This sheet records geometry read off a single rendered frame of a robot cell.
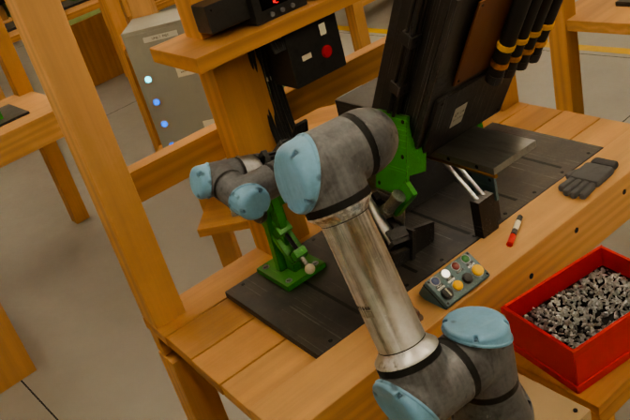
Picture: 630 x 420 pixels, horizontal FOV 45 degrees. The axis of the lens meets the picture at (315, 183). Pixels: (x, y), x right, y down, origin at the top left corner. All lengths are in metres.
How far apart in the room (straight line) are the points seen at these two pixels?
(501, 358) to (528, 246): 0.65
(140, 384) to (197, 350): 1.48
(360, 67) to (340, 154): 1.17
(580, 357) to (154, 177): 1.12
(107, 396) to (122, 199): 1.66
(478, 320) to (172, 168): 1.00
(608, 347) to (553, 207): 0.52
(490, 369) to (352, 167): 0.42
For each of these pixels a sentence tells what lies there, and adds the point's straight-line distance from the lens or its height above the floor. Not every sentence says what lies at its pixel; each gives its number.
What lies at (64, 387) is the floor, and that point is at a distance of 3.61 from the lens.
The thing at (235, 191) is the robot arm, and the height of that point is 1.34.
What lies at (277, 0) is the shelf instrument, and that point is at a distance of 1.92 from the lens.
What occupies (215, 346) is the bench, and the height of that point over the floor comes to 0.88.
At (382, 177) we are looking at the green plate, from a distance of 1.96.
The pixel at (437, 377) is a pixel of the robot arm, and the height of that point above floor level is 1.14.
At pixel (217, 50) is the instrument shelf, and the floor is 1.54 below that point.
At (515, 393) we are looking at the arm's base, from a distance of 1.43.
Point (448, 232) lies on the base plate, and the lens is 2.06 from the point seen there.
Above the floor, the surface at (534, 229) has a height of 0.90.
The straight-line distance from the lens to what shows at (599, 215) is 2.17.
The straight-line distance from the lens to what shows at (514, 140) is 1.96.
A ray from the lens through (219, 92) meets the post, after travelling 1.96.
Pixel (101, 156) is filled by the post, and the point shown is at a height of 1.38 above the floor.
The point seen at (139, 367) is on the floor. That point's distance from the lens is 3.50.
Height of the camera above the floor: 2.02
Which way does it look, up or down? 27 degrees down
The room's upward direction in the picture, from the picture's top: 15 degrees counter-clockwise
